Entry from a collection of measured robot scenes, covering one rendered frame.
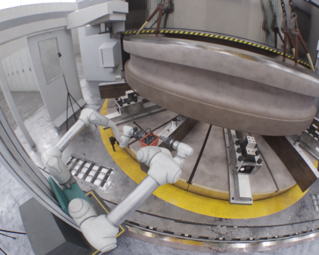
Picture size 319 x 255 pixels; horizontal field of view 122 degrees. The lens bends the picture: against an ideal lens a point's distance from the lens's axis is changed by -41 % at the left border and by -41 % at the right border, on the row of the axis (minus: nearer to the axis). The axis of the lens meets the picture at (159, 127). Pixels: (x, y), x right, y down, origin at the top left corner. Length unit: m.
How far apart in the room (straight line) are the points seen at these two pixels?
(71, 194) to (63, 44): 3.53
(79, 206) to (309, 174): 2.72
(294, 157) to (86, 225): 2.71
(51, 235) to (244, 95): 2.33
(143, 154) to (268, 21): 5.00
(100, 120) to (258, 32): 4.73
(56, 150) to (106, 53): 4.32
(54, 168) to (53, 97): 2.81
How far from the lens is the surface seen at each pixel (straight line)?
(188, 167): 2.05
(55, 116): 4.04
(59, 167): 1.31
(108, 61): 5.37
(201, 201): 2.17
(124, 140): 1.85
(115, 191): 2.24
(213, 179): 2.02
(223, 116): 1.83
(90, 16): 3.65
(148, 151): 0.96
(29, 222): 1.52
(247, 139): 1.93
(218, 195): 2.16
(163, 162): 0.90
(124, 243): 1.97
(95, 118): 1.42
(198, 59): 1.66
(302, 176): 2.68
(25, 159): 1.10
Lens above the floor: 1.92
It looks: 38 degrees down
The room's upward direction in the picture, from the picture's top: 1 degrees clockwise
